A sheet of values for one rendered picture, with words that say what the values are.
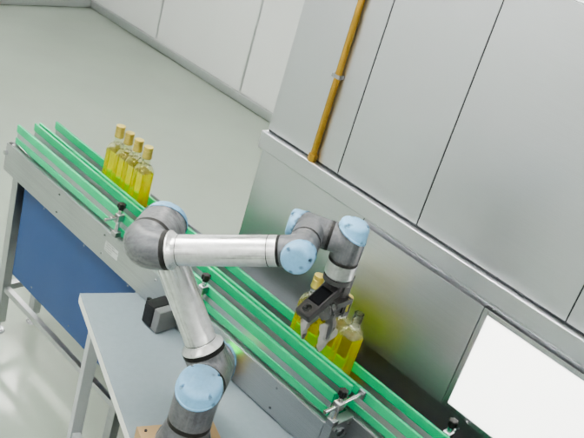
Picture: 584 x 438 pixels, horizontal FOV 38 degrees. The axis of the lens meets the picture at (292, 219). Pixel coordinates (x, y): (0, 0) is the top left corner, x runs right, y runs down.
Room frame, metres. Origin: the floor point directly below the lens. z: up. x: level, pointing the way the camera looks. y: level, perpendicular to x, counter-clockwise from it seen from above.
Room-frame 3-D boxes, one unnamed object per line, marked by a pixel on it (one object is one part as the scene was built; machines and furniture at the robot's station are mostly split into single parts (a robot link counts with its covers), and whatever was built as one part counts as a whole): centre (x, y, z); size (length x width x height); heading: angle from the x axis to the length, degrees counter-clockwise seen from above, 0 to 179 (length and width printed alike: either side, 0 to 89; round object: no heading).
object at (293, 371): (2.47, 0.43, 0.92); 1.75 x 0.01 x 0.08; 53
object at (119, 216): (2.53, 0.58, 0.94); 0.07 x 0.04 x 0.13; 143
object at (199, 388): (1.73, 0.10, 0.98); 0.13 x 0.12 x 0.14; 176
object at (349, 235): (1.84, -0.15, 1.48); 0.09 x 0.08 x 0.11; 86
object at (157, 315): (2.30, 0.32, 0.79); 0.08 x 0.08 x 0.08; 53
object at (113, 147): (2.83, 0.69, 1.02); 0.06 x 0.06 x 0.28; 53
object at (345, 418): (1.94, -0.30, 0.85); 0.09 x 0.04 x 0.07; 143
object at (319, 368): (2.53, 0.39, 0.92); 1.75 x 0.01 x 0.08; 53
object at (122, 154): (2.79, 0.65, 1.02); 0.06 x 0.06 x 0.28; 53
